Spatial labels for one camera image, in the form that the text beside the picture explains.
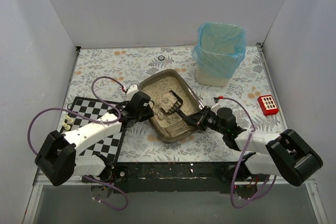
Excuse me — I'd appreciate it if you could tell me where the black litter scoop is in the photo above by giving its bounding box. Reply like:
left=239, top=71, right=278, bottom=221
left=157, top=90, right=197, bottom=128

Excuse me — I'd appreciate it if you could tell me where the brown plastic litter box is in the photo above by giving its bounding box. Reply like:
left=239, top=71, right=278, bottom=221
left=138, top=69, right=204, bottom=142

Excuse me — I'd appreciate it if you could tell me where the grey litter clump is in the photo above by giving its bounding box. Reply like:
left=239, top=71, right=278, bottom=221
left=158, top=92, right=176, bottom=112

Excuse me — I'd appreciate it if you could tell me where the black white chessboard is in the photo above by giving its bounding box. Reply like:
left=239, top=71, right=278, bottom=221
left=57, top=96, right=127, bottom=164

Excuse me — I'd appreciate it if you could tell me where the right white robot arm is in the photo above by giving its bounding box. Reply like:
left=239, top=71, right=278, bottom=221
left=179, top=106, right=323, bottom=186

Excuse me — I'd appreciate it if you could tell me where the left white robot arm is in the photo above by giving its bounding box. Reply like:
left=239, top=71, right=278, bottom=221
left=35, top=91, right=154, bottom=186

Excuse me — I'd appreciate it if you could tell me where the beige trash bin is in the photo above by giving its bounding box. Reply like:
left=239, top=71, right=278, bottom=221
left=195, top=67, right=229, bottom=87

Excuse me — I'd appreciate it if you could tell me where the red toy block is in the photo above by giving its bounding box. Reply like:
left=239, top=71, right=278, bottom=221
left=257, top=94, right=279, bottom=116

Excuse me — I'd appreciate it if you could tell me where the floral table mat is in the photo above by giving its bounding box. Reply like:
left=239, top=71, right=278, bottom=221
left=65, top=46, right=286, bottom=162

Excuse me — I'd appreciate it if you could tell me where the blue plastic bin liner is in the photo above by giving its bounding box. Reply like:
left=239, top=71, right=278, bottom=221
left=192, top=22, right=246, bottom=79

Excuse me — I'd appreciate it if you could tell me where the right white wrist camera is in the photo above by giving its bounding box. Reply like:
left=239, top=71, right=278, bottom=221
left=211, top=96, right=224, bottom=114

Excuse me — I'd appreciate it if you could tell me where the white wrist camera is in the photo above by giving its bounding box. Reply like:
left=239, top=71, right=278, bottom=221
left=123, top=84, right=139, bottom=99
left=211, top=96, right=224, bottom=114

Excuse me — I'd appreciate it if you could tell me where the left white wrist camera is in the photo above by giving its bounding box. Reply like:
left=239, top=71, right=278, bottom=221
left=123, top=84, right=139, bottom=99

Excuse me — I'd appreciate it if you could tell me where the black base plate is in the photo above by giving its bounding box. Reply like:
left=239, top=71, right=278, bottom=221
left=102, top=162, right=236, bottom=194

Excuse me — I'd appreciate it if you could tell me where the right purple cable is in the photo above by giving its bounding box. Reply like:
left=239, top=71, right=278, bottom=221
left=214, top=96, right=276, bottom=209

